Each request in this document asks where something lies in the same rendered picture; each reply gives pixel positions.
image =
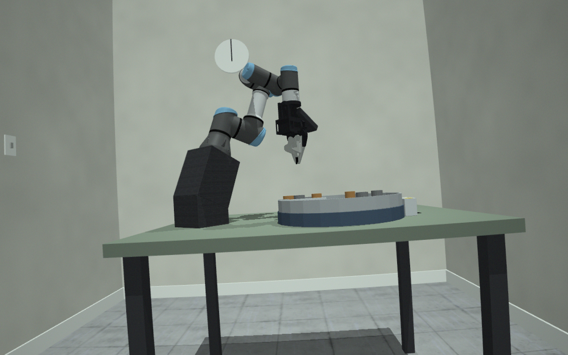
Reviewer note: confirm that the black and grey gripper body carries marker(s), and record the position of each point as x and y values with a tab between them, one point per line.
292	125

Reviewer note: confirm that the grey round turntable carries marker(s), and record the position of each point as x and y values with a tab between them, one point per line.
336	210

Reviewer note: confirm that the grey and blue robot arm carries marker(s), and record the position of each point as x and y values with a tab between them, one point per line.
250	130

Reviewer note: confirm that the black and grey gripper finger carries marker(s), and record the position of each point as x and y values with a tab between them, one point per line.
287	148
300	143

